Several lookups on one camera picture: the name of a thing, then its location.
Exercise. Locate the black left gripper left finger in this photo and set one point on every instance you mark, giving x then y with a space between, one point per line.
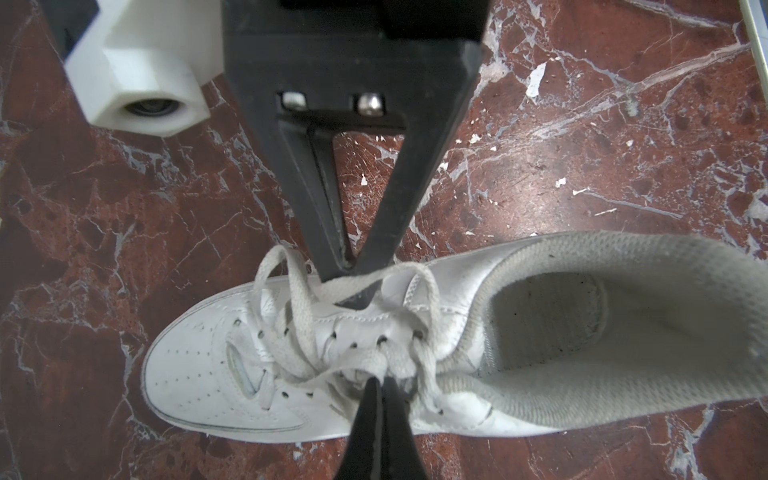
361 460

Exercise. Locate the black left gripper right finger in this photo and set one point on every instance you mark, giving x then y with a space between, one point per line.
400 458

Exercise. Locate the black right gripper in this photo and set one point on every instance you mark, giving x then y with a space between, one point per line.
300 91

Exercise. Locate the white shoelace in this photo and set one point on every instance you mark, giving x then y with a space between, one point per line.
299 333

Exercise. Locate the white sneaker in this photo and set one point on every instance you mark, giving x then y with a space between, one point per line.
550 333

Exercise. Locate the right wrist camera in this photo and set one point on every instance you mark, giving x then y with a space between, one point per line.
140 65

